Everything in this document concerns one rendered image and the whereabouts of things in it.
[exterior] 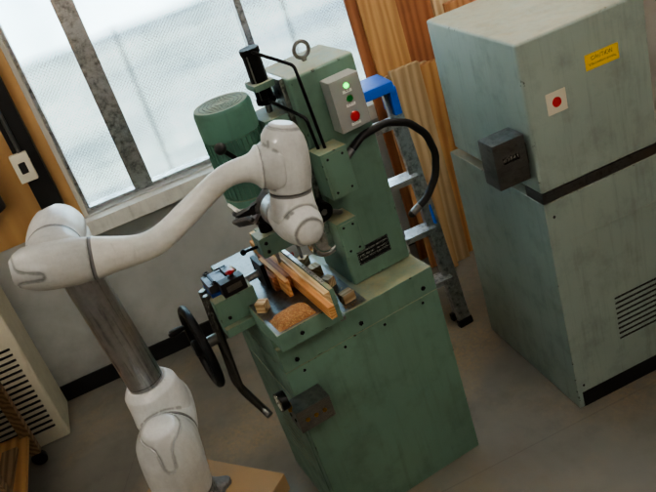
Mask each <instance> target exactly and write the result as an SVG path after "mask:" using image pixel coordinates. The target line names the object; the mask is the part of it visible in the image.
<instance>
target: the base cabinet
mask: <svg viewBox="0 0 656 492"><path fill-rule="evenodd" d="M242 334H243V336H244V339H245V341H246V343H247V346H248V348H249V350H250V352H251V354H252V357H253V359H254V361H255V364H256V366H257V368H258V371H259V373H260V376H261V378H262V380H263V383H264V385H265V387H266V391H267V393H268V396H269V398H270V401H271V403H272V405H273V408H274V410H275V412H276V415H277V417H278V419H279V422H280V424H281V427H282V428H283V430H284V433H285V435H286V437H287V440H288V442H289V445H290V447H291V449H292V452H293V454H294V456H295V459H296V461H297V463H298V464H299V465H300V467H301V468H302V469H303V471H304V472H305V473H306V474H307V476H308V477H309V479H310V480H311V481H312V483H313V484H314V485H315V487H316V488H317V489H318V491H319V492H406V491H408V490H410V489H411V488H413V487H414V486H416V485H417V484H419V483H420V482H422V481H423V480H425V479H427V478H428V477H430V476H431V475H433V474H434V473H436V472H438V471H439V470H441V469H443V468H444V467H446V466H447V465H449V464H450V463H452V462H453V461H455V460H456V459H458V458H460V457H461V456H463V455H464V454H466V453H467V452H469V451H470V450H472V449H473V448H474V447H476V446H477V445H478V441H477V437H476V433H475V429H474V426H473V422H472V416H471V412H470V408H469V405H468V402H467V398H466V394H465V391H464V387H463V383H462V379H461V376H460V372H459V368H458V365H457V361H456V357H455V353H454V350H453V347H452V343H451V340H450V336H449V332H448V328H447V325H446V321H445V317H444V314H443V310H442V306H441V303H440V299H439V296H438V292H437V289H434V290H432V291H431V292H429V293H427V294H426V295H425V296H423V297H421V298H419V299H418V300H416V301H414V302H412V303H410V304H409V305H407V306H405V307H403V308H401V309H399V310H397V311H396V312H394V313H392V314H390V315H389V316H387V317H385V318H383V319H381V320H380V321H378V322H376V323H374V324H373V325H371V326H369V327H367V328H366V329H364V330H362V331H360V332H359V333H357V334H355V335H353V336H351V337H350V338H348V339H346V340H344V341H343V342H341V343H339V344H337V345H336V346H334V347H332V348H330V349H328V350H326V351H324V352H322V353H321V354H319V355H318V356H316V357H315V358H313V359H311V360H309V361H308V362H306V363H304V364H302V365H301V366H299V367H297V368H295V369H293V370H292V371H290V372H288V373H284V371H283V370H282V369H281V368H280V367H279V366H278V365H277V364H276V362H275V361H274V360H273V359H272V358H271V357H270V356H269V355H268V353H267V352H266V351H265V350H264V349H263V348H262V347H261V345H260V344H259V343H258V342H257V341H256V340H255V339H254V338H253V337H252V335H251V334H250V333H249V332H248V331H247V330H244V331H242ZM316 384H319V385H320V386H321V387H322V388H323V389H324V390H325V391H326V392H327V393H328V394H329V396H330V399H331V401H332V404H333V407H334V409H335V412H336V415H334V416H332V417H331V418H329V419H327V420H326V421H324V422H322V423H321V424H319V425H317V426H316V427H314V428H312V429H311V430H308V431H307V432H305V433H302V432H301V430H300V429H299V428H298V427H297V425H296V424H295V423H294V422H293V420H292V418H291V415H290V413H289V411H288V409H287V410H286V411H284V412H281V411H280V409H279V408H278V406H277V405H276V403H275V401H274V398H273V394H274V393H276V392H278V391H280V390H283V391H284V393H285V394H286V396H287V398H288V400H290V399H291V398H293V397H295V396H296V395H298V394H300V393H302V392H303V391H305V390H308V389H309V388H311V387H313V386H315V385H316Z"/></svg>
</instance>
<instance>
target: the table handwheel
mask: <svg viewBox="0 0 656 492"><path fill-rule="evenodd" d="M178 316H179V319H180V322H181V323H182V325H183V326H184V328H185V330H184V331H185V333H186V335H187V337H188V339H189V341H190V345H191V347H192V349H193V351H194V353H195V354H196V356H197V357H198V358H199V360H200V362H201V364H202V366H203V367H204V369H205V371H206V372H207V374H208V375H209V377H210V378H211V380H212V381H213V383H214V384H215V385H216V386H217V387H219V388H221V387H223V386H224V385H225V382H226V381H225V376H224V373H223V371H222V368H221V366H220V364H219V361H218V359H217V357H216V356H215V354H214V352H213V350H212V347H213V346H215V345H216V344H218V343H219V340H218V337H217V333H216V332H215V333H214V334H212V335H210V336H208V337H205V335H204V333H203V331H202V330H201V328H200V326H199V324H198V323H197V321H196V320H195V318H194V316H193V315H192V313H191V312H190V311H189V309H188V308H187V307H185V306H179V307H178Z"/></svg>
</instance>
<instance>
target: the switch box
mask: <svg viewBox="0 0 656 492"><path fill-rule="evenodd" d="M319 82H320V86H321V89H322V92H323V95H324V99H325V101H326V104H327V107H328V111H329V114H330V117H331V120H332V124H333V127H334V130H335V131H337V132H339V133H341V134H345V133H347V132H349V131H351V130H353V129H355V128H358V127H360V126H362V125H364V124H366V123H368V122H370V121H371V118H370V114H369V111H368V107H367V104H366V100H365V98H364V94H363V91H362V87H361V84H360V80H359V76H358V73H357V71H356V70H353V69H349V68H347V69H345V70H342V71H340V72H338V73H336V74H334V75H331V76H329V77H327V78H325V79H322V80H320V81H319ZM344 82H348V89H349V88H351V89H352V91H350V92H348V93H345V94H343V91H345V90H347V89H344V88H343V83H344ZM348 94H351V95H352V96H353V100H352V102H355V104H354V105H352V106H350V107H347V104H349V103H350V102H347V101H346V96H347V95H348ZM355 110H356V111H358V112H359V114H360V117H359V119H360V121H361V122H360V123H358V124H356V125H354V126H352V124H351V123H353V122H355V121H352V120H351V119H350V115H351V113H352V112H353V111H355ZM359 119H358V120H359Z"/></svg>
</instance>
